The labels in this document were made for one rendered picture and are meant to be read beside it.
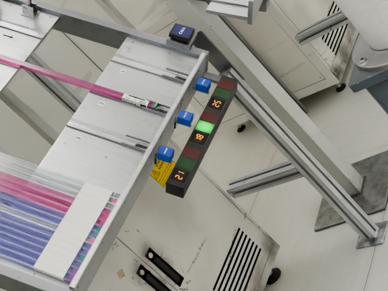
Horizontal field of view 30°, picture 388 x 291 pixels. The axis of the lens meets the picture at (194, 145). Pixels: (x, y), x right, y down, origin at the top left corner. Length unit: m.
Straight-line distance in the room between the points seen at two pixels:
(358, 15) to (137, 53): 0.72
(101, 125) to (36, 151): 2.16
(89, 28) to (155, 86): 0.26
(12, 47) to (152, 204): 0.53
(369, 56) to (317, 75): 1.51
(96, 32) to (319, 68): 1.09
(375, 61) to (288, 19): 1.43
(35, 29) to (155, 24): 1.06
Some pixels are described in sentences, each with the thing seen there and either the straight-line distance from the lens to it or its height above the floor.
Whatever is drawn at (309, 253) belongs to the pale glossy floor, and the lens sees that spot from 2.19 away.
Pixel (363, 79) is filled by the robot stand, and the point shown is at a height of 0.70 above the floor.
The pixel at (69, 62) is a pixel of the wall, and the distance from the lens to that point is 4.01.
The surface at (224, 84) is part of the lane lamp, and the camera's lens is 1.66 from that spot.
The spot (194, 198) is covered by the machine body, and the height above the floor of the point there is 0.40.
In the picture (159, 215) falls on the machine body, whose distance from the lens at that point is 1.89.
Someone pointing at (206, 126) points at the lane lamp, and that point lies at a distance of 1.57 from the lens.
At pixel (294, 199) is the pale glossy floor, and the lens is 2.43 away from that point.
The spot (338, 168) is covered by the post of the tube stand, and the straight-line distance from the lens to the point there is 2.16.
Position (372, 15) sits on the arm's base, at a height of 0.78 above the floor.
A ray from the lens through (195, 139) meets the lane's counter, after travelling 1.55.
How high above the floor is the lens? 1.22
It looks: 21 degrees down
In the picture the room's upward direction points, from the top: 45 degrees counter-clockwise
